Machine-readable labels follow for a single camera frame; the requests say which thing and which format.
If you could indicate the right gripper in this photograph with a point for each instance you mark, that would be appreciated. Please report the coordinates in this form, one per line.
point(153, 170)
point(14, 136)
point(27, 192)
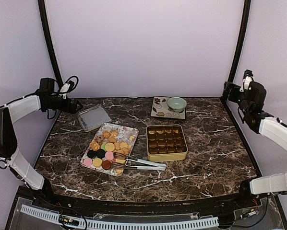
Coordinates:
point(227, 89)

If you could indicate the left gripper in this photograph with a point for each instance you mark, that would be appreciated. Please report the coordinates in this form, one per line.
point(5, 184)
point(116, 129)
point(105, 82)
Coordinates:
point(72, 110)

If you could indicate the floral cookie tray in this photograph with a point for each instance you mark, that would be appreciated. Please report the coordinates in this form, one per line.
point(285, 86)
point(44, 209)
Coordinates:
point(119, 139)

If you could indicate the round yellow biscuit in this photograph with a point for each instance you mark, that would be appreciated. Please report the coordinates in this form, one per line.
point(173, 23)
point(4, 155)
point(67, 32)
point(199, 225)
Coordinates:
point(97, 162)

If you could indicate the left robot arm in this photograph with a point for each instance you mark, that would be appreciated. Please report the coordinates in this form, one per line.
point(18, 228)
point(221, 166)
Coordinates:
point(10, 154)

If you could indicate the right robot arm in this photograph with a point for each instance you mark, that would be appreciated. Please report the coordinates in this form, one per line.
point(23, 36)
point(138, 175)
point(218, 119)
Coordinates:
point(261, 114)

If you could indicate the silver tin lid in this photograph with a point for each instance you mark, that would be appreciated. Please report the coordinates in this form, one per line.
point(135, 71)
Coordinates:
point(93, 118)

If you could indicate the green sandwich cookie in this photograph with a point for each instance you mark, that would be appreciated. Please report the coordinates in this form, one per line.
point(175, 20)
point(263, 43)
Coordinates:
point(103, 146)

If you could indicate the black sandwich cookie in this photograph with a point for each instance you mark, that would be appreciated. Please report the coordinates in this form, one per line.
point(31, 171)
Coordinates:
point(91, 154)
point(100, 153)

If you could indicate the light green ceramic bowl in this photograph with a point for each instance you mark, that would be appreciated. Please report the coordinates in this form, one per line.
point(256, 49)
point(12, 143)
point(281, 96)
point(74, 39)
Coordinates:
point(176, 104)

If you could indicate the pink sandwich cookie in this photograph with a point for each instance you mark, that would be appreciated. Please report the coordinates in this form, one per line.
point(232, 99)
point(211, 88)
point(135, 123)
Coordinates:
point(109, 155)
point(87, 162)

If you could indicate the square floral plate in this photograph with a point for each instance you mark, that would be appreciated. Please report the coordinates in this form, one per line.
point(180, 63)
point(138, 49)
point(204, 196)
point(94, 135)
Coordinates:
point(160, 109)

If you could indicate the brown chocolate cookie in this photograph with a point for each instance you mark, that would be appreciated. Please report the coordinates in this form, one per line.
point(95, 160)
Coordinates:
point(106, 165)

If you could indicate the swirl butter cookie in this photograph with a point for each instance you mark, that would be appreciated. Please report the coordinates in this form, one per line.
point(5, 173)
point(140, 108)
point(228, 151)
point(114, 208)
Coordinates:
point(119, 171)

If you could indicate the gold cookie tin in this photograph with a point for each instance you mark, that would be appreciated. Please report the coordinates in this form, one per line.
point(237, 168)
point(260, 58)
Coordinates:
point(166, 143)

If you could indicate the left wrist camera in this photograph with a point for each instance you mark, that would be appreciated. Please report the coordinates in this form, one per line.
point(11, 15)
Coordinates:
point(66, 88)

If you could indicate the white slotted cable duct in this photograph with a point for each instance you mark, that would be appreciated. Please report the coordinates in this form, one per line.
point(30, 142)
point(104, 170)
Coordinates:
point(70, 222)

